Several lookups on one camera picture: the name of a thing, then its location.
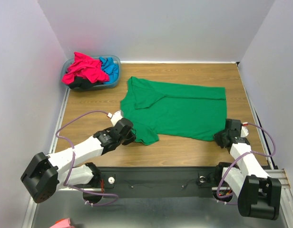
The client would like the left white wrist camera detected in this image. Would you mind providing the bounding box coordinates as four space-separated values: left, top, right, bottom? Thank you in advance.
107 110 123 126

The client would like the pink cloth at bottom edge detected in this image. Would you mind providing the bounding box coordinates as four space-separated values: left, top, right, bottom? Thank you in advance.
50 218 74 228

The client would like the translucent blue plastic bin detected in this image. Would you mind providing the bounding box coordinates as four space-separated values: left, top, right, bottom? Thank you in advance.
61 52 121 92

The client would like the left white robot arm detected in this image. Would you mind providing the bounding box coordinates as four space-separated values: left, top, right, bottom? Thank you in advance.
20 118 136 203

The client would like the black t shirt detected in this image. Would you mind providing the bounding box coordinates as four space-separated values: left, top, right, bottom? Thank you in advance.
68 76 103 91

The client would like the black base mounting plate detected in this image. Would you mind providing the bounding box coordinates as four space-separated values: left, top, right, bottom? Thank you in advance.
98 167 219 199

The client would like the blue t shirt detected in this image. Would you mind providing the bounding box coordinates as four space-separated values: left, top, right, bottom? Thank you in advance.
99 57 119 84

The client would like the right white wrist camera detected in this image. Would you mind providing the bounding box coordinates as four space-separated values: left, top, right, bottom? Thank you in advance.
240 122 249 138

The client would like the green t shirt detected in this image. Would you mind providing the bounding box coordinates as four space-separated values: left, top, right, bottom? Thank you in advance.
120 76 227 145

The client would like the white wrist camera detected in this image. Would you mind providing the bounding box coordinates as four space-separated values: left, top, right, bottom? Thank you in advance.
107 110 123 126
240 122 249 138

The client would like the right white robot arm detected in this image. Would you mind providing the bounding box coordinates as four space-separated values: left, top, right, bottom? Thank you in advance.
213 119 282 220

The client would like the pink t shirt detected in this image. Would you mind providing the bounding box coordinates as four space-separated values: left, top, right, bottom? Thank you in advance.
61 52 109 85

